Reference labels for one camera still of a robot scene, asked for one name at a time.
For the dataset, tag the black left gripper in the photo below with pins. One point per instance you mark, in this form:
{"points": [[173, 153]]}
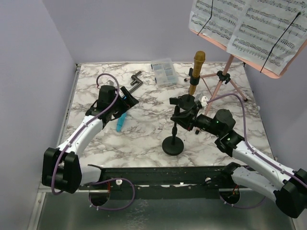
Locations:
{"points": [[128, 99]]}

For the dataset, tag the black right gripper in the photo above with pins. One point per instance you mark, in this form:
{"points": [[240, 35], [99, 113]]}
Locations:
{"points": [[186, 116]]}

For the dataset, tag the blue toy microphone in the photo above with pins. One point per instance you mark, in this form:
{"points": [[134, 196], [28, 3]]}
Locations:
{"points": [[120, 122]]}

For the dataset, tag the black mic clip stand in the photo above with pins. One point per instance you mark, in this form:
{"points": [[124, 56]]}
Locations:
{"points": [[186, 101]]}

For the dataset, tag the black round-base mic stand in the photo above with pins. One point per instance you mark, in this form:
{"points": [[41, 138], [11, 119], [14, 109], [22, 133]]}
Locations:
{"points": [[173, 145]]}

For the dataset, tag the gold toy microphone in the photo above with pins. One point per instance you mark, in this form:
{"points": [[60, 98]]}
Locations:
{"points": [[199, 60]]}

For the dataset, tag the sheet music page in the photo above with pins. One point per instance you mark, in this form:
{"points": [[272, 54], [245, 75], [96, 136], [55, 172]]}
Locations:
{"points": [[216, 19], [269, 34]]}

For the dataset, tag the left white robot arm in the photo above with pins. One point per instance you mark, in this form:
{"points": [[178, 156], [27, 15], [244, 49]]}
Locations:
{"points": [[62, 168]]}

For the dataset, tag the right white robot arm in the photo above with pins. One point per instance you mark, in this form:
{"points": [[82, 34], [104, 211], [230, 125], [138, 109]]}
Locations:
{"points": [[283, 185]]}

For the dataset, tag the dark metal drum key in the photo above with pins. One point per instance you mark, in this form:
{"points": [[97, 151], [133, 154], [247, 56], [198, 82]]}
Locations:
{"points": [[136, 82]]}

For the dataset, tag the clear plastic compartment box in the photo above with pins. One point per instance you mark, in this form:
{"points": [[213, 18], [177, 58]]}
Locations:
{"points": [[164, 72]]}

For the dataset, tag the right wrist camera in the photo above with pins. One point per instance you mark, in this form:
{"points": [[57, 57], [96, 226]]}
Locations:
{"points": [[201, 100]]}

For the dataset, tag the black mounting base rail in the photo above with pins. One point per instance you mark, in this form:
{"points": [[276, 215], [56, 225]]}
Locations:
{"points": [[211, 177]]}

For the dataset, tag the aluminium extrusion frame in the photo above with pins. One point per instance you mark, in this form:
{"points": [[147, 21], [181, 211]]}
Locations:
{"points": [[63, 172]]}

